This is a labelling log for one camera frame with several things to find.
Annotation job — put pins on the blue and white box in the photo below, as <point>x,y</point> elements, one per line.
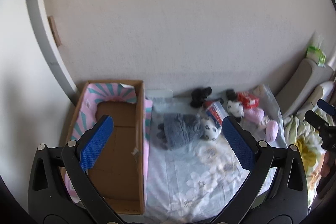
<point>214,112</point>

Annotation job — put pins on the grey plush toy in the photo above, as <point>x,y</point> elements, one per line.
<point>181,129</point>

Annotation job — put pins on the grey door frame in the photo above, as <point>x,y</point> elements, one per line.
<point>39,29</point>

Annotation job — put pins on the yellow green floral bedsheet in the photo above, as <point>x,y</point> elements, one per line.
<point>304,150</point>

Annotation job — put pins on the cardboard box with pink lining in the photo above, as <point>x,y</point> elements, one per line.
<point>118,161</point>

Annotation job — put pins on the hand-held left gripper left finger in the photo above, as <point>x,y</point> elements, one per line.
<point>95,145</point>

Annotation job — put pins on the black and white plush toy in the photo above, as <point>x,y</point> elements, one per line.
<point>235,108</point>

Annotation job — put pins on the red box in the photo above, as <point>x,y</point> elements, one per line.
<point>248,100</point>

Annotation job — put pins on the black cloth bundle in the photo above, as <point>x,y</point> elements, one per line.
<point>200,96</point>

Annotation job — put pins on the green tissue pack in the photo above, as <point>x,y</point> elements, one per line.
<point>316,52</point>

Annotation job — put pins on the wooden wall piece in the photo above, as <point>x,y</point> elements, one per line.
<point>55,29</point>

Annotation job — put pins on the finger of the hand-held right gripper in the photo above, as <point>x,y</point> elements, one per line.
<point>326,106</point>
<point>315,119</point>

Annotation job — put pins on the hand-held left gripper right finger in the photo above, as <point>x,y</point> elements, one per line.
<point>239,145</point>

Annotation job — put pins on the person's right hand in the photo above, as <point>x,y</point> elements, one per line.
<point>327,165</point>

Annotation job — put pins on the light blue floral tablecloth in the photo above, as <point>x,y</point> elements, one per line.
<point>189,166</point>

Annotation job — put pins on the clear plastic bag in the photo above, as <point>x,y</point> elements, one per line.
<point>267,92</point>

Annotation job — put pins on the pink plush toy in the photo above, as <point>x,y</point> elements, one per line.
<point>271,129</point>

